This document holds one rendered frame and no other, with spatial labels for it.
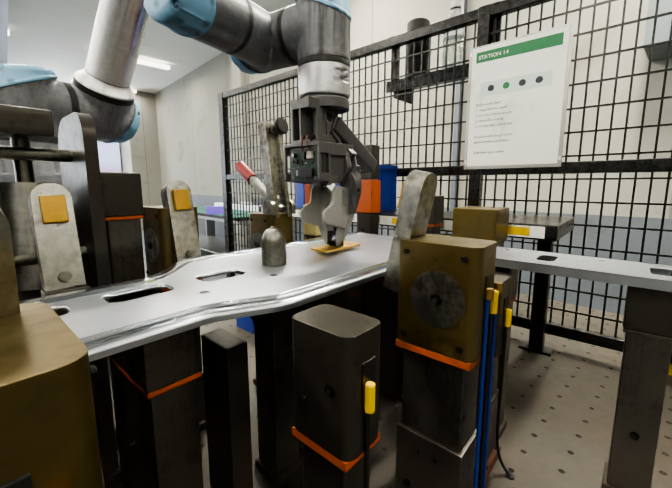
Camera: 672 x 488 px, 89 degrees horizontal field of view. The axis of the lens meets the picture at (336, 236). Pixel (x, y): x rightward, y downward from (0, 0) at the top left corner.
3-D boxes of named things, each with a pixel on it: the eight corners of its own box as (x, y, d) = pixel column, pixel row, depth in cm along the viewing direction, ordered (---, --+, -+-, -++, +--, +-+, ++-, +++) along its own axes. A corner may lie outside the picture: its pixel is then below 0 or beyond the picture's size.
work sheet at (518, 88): (560, 166, 79) (574, 21, 75) (463, 169, 94) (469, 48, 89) (562, 166, 81) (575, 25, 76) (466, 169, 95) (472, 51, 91)
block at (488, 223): (484, 398, 66) (497, 209, 60) (444, 382, 71) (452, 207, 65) (497, 380, 71) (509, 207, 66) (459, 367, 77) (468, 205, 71)
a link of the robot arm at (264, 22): (203, 4, 49) (262, -19, 44) (257, 33, 59) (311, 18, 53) (206, 62, 50) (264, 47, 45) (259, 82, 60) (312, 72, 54)
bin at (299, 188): (362, 212, 93) (363, 163, 91) (293, 207, 114) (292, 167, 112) (398, 209, 104) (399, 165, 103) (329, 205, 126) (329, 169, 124)
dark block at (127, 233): (128, 458, 51) (99, 171, 45) (113, 435, 56) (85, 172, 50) (163, 439, 55) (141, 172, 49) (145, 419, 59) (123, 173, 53)
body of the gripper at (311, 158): (283, 186, 50) (280, 100, 48) (323, 185, 57) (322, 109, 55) (321, 186, 45) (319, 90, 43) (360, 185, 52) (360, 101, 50)
